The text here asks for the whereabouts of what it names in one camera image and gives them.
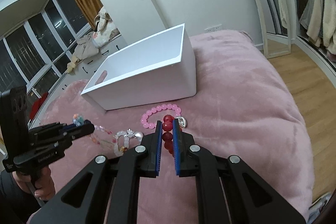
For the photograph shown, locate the colourful charm bead bracelet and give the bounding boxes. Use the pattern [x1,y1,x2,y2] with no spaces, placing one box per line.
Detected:
[72,113,116,148]

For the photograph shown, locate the red bead bracelet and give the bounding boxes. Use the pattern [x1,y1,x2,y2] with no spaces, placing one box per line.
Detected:
[162,114,176,155]

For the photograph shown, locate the silver moon star brooch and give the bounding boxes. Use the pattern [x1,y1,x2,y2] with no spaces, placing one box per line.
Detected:
[126,128,144,143]

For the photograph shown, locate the white bead charm bracelet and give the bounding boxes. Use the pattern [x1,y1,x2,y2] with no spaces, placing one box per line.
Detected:
[112,128,144,157]

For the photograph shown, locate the pink bead bracelet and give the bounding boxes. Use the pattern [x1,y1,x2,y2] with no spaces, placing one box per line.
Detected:
[140,103,183,131]

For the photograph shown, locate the person's left hand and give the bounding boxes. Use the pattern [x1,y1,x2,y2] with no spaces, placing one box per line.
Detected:
[12,166,56,201]

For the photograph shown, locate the red cloth item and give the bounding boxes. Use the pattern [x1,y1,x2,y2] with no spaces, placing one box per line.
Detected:
[29,92,49,120]

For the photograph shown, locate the white drawer cabinet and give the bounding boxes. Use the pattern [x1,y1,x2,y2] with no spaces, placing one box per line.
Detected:
[50,34,127,97]

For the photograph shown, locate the pink plush blanket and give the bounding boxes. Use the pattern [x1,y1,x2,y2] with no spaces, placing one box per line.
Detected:
[42,30,314,217]

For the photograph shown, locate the white storage box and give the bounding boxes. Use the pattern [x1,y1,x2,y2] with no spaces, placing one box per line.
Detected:
[81,24,197,111]

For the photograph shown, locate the large window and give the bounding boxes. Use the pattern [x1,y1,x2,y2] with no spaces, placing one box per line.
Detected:
[1,0,91,97]

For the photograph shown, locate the pile of clothes and bags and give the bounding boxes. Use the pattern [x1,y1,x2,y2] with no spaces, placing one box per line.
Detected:
[66,6,120,73]

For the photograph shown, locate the grey hanging coat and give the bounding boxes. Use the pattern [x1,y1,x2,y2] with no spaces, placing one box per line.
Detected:
[299,0,314,30]

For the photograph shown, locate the cream fleece coat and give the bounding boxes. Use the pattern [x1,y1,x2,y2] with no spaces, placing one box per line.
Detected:
[307,0,335,55]

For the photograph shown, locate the open wardrobe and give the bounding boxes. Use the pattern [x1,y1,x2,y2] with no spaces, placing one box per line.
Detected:
[282,0,336,70]

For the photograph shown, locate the black tracker camera box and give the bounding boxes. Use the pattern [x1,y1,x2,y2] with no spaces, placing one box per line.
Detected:
[1,86,29,158]

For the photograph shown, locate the white wall socket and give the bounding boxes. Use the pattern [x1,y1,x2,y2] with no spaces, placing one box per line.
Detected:
[205,24,223,33]

